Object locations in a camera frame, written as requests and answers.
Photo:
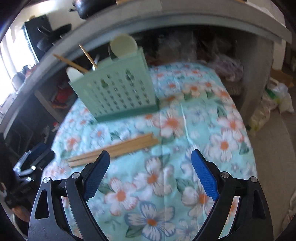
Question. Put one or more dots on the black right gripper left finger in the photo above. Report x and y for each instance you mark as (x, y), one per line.
(48, 219)

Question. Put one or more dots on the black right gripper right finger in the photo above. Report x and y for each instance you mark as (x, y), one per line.
(252, 220)

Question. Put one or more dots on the chopstick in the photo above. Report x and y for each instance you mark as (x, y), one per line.
(88, 56)
(70, 63)

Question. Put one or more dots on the bundle wooden chopstick one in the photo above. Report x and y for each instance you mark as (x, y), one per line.
(115, 144)

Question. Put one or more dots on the bundle wooden chopstick three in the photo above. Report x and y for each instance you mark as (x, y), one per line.
(114, 151)

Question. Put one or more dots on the cream plastic ladle spoon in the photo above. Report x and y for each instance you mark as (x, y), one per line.
(122, 45)

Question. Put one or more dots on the grey stone kitchen counter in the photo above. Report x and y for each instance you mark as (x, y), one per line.
(257, 34)

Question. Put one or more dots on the person's left hand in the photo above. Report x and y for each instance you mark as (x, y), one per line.
(22, 213)

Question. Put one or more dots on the floral teal tablecloth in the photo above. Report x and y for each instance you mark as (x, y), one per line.
(154, 193)

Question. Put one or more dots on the white rice sack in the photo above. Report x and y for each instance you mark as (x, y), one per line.
(275, 96)

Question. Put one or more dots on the black wok pan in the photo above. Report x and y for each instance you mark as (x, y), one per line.
(51, 37)

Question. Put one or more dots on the mint green utensil holder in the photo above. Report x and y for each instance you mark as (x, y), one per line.
(118, 88)

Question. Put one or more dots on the black splash guard panel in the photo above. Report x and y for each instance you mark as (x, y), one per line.
(38, 41)

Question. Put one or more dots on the cardboard box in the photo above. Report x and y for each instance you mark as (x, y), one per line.
(282, 77)

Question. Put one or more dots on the large black cooking pot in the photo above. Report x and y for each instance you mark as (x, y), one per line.
(87, 8)

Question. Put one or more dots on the clear plastic bags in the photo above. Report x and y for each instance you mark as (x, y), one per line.
(218, 54)

